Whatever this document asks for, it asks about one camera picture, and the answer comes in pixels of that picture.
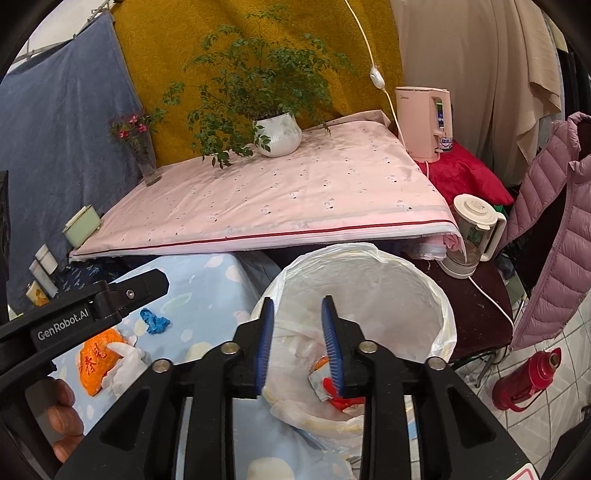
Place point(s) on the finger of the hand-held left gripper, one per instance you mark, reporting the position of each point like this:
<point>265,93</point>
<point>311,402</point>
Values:
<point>141,288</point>
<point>3,240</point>

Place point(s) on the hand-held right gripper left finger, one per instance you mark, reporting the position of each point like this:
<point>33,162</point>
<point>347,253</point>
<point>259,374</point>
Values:
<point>263,350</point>

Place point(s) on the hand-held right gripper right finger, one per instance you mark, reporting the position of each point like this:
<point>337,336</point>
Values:
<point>330,350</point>

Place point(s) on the grey white packet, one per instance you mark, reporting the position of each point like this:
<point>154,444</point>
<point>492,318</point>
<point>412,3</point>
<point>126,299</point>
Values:
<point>319,385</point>

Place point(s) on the red paper boat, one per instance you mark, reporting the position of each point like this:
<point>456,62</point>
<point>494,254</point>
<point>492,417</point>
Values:
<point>346,402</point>

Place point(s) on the bin with white bag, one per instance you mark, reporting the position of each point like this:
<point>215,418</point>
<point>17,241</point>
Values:
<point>392,286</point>

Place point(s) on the person's left hand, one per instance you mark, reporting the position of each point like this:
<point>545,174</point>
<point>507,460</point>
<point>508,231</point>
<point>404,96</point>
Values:
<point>67,420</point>

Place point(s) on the short white canister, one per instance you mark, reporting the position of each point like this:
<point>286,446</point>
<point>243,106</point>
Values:
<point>46,258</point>

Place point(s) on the tall white canister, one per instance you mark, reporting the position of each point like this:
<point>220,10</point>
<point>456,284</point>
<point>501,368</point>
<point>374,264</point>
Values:
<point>42,279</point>

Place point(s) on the navy printed cloth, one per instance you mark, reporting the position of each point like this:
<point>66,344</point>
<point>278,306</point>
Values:
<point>87,274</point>

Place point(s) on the orange packet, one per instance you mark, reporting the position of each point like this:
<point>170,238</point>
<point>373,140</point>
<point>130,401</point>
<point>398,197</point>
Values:
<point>99,364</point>

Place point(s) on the blue dotted tablecloth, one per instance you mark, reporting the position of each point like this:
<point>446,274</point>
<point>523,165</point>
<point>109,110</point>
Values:
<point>207,286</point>

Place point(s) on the pale green storage box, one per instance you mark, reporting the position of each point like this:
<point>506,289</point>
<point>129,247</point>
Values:
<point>83,228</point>

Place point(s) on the white tissue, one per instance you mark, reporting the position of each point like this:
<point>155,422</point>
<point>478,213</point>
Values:
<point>131,369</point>

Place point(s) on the blue backdrop cloth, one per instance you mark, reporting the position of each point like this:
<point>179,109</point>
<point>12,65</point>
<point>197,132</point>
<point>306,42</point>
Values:
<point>60,138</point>

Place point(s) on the glass vase with red flowers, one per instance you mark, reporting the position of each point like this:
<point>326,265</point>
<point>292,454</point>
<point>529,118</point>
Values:
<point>147,166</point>

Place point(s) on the dark chair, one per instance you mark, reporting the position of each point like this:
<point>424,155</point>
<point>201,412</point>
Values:
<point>471,314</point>

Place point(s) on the pink printed cloth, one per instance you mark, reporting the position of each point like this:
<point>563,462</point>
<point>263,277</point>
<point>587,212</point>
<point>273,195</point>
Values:
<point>277,198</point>

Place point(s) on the red thermos flask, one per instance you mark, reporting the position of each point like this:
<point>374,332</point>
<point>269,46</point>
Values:
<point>521,381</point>

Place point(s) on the white electric kettle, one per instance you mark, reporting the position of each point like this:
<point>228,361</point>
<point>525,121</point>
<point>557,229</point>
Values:
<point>475,221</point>

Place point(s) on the green plant in white pot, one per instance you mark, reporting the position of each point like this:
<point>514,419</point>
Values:
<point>277,134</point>

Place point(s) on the grey metal rod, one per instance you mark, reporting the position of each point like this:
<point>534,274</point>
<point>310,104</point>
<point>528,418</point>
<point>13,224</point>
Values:
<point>60,32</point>

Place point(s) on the red cloth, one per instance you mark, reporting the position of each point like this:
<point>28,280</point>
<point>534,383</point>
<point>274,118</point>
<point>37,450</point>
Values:
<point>466,177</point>

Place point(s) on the yellow backdrop cloth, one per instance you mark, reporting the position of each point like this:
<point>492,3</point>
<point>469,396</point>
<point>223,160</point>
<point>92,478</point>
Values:
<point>161,55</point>

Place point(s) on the pink down jacket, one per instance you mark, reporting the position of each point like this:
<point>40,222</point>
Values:
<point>554,221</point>

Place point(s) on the beige curtain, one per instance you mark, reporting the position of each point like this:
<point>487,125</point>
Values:
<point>475,69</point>

